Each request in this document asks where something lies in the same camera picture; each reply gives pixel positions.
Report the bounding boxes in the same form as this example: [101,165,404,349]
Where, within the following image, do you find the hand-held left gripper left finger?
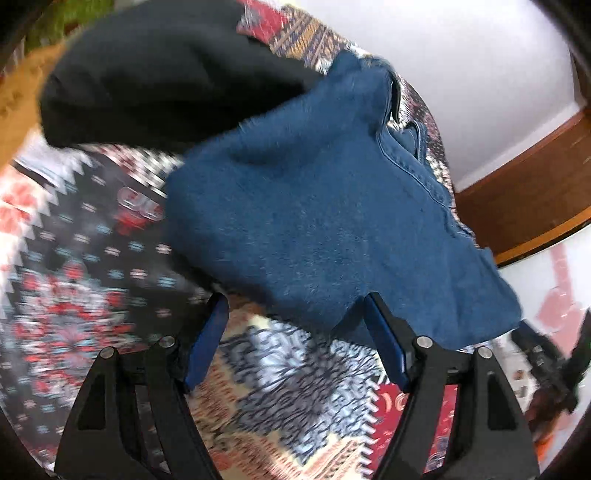
[53,293,230,480]

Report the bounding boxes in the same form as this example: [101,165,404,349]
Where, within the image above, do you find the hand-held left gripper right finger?
[364,292,541,480]

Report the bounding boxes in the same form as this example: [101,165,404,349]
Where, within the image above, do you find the blue denim shorts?
[161,50,523,352]

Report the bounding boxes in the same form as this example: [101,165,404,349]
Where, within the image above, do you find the white door with pink stickers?
[496,226,591,463]

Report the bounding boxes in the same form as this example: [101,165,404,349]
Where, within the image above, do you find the patchwork patterned bedspread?
[0,0,514,480]

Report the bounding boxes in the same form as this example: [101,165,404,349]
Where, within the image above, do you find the brown wooden wardrobe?
[454,50,591,268]

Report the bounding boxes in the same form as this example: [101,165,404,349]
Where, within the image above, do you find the black jacket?
[39,0,325,154]

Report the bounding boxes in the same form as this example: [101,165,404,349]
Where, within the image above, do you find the wooden lap desk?
[0,44,64,163]

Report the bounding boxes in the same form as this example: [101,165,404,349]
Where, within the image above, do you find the green patterned cloth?
[25,0,117,52]

